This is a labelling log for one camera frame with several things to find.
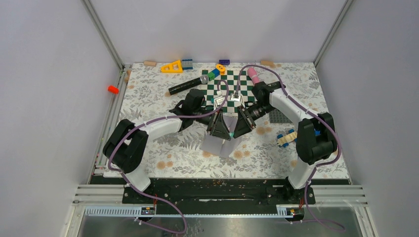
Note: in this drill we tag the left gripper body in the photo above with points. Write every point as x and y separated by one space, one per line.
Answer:
213 119

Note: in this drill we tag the beige toy car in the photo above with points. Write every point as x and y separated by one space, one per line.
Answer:
283 140

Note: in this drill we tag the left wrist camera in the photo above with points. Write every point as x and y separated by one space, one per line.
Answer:
218 99

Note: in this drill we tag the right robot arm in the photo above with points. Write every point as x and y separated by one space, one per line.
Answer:
315 140

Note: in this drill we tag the black toy microphone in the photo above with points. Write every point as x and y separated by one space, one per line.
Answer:
203 79

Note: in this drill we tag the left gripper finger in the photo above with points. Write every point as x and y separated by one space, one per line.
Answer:
224 120
218 131

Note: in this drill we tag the yellow triangle toy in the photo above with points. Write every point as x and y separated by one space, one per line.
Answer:
174 67

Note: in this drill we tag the wooden cylinder block right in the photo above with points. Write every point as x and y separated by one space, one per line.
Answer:
267 63

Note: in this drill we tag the colourful block chain toy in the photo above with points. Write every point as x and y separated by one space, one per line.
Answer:
219 70

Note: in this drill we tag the orange cap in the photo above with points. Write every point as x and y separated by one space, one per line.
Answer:
113 89

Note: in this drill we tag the purple lego brick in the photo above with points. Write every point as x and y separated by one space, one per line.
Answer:
224 62

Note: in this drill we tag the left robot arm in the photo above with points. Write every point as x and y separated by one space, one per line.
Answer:
127 144

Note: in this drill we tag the grey lego baseplate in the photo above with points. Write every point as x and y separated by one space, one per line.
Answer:
275 116

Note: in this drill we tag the green white chessboard mat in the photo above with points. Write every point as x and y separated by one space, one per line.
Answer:
228 81

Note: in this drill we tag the wooden cylinder block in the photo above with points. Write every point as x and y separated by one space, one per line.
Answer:
267 63
150 63

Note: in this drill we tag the wooden cylinder block left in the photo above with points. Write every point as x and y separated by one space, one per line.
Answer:
150 63

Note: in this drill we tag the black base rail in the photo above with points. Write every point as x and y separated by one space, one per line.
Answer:
217 196

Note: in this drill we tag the blue lego brick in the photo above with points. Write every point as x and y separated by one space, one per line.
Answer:
187 64

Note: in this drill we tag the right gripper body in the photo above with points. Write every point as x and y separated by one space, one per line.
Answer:
250 118

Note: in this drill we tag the floral table cloth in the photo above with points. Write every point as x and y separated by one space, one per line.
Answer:
180 155

